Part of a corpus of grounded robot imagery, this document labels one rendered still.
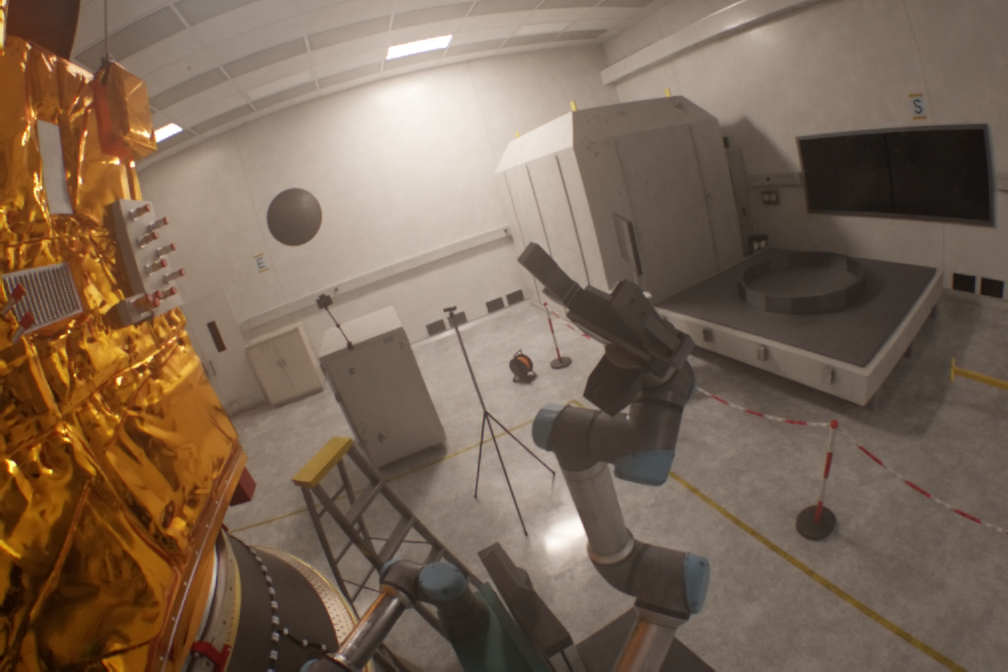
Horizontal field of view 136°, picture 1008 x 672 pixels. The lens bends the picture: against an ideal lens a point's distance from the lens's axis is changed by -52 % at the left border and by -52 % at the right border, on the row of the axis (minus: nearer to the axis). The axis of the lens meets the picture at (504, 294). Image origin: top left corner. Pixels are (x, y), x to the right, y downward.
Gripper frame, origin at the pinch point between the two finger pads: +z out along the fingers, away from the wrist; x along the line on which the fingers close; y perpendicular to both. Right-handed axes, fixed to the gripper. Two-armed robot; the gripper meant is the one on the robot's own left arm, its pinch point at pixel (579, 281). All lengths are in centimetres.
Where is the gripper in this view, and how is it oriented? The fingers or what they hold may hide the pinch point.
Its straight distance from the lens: 41.0
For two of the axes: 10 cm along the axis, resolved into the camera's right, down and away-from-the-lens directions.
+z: -6.0, -4.9, -6.3
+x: 5.4, 3.3, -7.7
